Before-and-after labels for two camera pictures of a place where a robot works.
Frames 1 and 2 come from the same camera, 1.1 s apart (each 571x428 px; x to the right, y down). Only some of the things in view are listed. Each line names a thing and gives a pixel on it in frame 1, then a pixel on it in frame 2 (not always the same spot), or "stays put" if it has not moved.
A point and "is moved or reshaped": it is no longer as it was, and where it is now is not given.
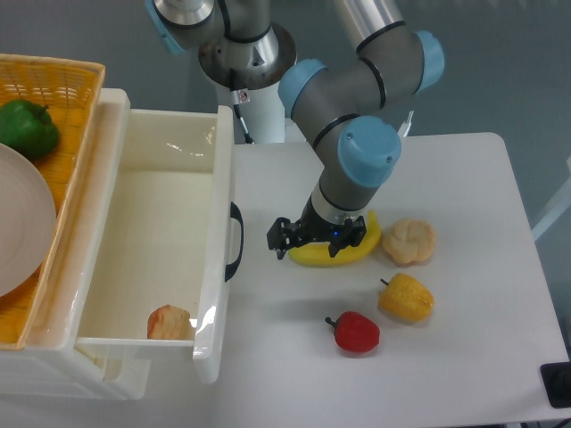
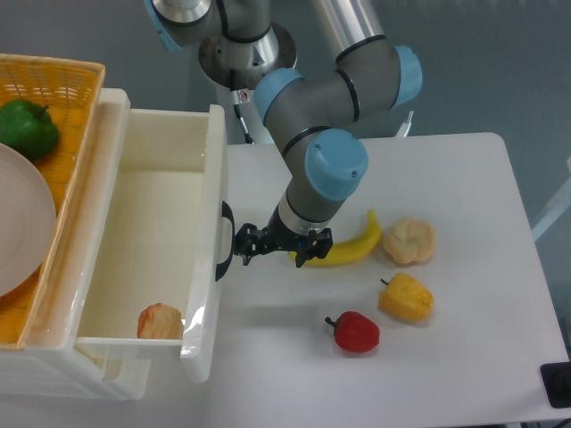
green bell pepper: [28, 129] stays put
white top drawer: [153, 253] is moved or reshaped
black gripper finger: [351, 234] to [318, 246]
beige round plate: [28, 224] stays put
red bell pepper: [355, 333] stays put
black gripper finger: [284, 234] to [249, 242]
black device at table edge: [557, 380] stays put
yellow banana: [318, 254] stays put
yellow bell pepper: [404, 300] stays put
